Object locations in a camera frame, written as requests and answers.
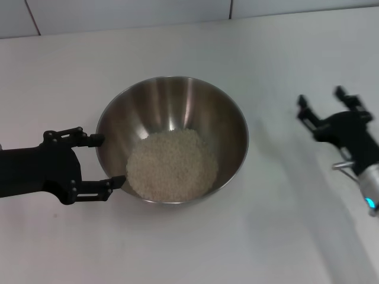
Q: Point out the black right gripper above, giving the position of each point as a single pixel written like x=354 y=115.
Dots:
x=352 y=133

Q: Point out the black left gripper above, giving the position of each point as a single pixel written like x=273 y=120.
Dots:
x=35 y=171

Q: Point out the stainless steel mixing bowl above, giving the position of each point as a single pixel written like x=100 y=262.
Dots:
x=177 y=103

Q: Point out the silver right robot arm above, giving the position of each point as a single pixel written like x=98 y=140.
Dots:
x=370 y=189

